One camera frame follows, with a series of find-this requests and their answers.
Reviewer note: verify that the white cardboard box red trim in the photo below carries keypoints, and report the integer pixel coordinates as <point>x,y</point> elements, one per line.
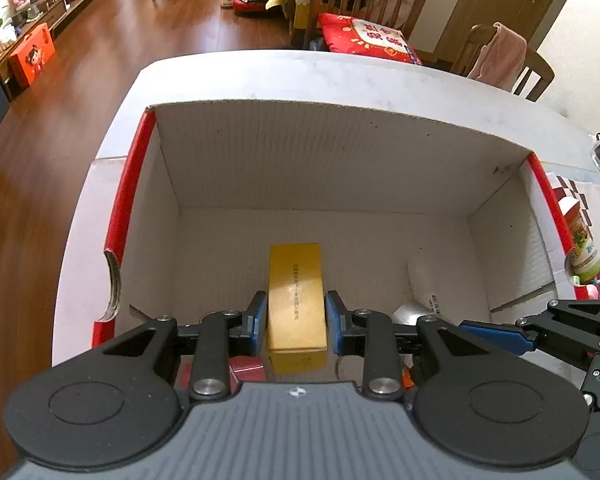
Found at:
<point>330,160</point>

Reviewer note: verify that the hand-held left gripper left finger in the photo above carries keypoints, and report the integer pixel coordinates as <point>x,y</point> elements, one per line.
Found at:
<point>256,325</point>

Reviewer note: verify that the orange gift box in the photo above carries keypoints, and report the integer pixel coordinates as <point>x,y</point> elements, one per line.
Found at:
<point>32,55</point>

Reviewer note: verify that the pink towel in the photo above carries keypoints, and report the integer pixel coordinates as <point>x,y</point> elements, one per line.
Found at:
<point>500,55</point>

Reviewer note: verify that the red printed cushion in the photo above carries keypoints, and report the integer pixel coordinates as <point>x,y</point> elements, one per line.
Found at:
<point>365,37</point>

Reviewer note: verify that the wooden TV cabinet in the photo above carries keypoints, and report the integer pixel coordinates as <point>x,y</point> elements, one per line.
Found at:
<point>55,2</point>

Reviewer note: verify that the white tube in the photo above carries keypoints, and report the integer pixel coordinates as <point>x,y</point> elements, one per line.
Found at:
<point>427,285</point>

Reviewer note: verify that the plastic bottle with green cap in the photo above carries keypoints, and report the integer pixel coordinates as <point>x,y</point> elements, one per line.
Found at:
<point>582,250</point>

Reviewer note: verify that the red bag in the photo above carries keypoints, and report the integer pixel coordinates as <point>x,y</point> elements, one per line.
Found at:
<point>252,6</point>

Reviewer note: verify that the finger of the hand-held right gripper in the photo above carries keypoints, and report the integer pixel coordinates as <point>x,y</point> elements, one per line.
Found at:
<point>495,334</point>

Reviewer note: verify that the wooden door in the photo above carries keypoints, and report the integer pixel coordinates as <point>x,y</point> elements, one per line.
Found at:
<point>505,0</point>

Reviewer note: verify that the wooden slatted chair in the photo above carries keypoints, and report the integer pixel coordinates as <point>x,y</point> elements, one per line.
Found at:
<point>300,10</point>

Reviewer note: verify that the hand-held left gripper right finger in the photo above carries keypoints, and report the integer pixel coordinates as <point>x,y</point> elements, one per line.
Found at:
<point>335,325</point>

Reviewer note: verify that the small yellow box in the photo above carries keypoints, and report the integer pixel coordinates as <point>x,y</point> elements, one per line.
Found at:
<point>295,285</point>

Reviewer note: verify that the orange small figure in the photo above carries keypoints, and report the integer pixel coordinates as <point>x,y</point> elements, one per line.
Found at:
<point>406,379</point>

